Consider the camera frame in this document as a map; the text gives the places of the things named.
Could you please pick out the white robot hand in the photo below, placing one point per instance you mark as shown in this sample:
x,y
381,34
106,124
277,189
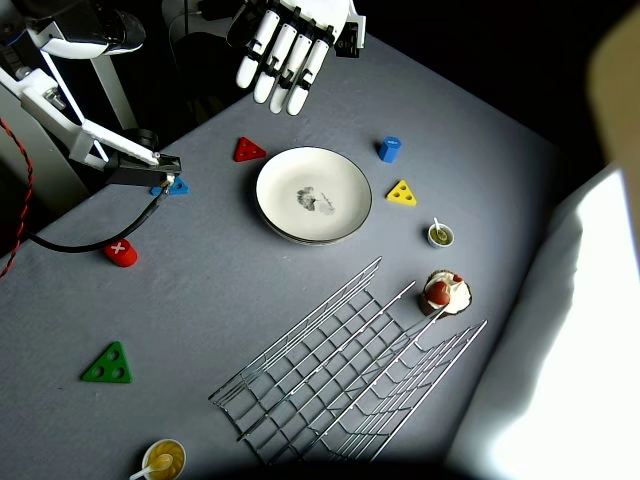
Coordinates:
x,y
95,30
300,20

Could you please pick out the white plate clustered leaf print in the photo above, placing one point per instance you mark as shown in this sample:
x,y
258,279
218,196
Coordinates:
x,y
300,165

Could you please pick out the red triangle block three holes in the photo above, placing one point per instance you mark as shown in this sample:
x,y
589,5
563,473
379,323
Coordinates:
x,y
239,157

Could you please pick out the blue hexagonal block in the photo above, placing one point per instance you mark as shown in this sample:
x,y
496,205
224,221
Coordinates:
x,y
389,152

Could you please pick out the blue triangle block three holes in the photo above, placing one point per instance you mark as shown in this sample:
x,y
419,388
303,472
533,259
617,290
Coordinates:
x,y
181,189

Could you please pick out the yellow triangle block three holes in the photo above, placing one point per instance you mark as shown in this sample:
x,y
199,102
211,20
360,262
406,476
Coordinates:
x,y
411,202

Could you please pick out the red cylinder white cross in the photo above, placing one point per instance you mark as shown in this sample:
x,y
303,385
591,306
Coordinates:
x,y
125,260

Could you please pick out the small white plastic spoon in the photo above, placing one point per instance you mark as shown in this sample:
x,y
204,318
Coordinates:
x,y
162,462
436,223

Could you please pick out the small white cup green sauce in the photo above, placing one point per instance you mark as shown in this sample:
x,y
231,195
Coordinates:
x,y
435,244

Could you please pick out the grey table cloth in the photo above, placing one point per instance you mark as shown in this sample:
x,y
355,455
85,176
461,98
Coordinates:
x,y
200,300

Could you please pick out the toy cupcake with strawberries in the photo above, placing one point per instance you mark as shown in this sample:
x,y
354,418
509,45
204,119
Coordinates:
x,y
452,300

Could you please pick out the blurred beige object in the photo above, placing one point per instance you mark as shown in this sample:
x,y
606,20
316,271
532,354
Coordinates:
x,y
620,85

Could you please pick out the green triangle block three holes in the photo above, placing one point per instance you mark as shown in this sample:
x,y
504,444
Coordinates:
x,y
109,363

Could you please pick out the white backdrop cloth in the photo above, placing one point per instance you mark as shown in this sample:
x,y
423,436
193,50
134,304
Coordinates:
x,y
575,325

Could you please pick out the small white cup yellow filling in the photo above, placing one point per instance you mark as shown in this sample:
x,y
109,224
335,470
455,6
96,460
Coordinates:
x,y
176,467

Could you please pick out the white frame post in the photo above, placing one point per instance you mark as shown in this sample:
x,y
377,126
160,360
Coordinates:
x,y
112,90

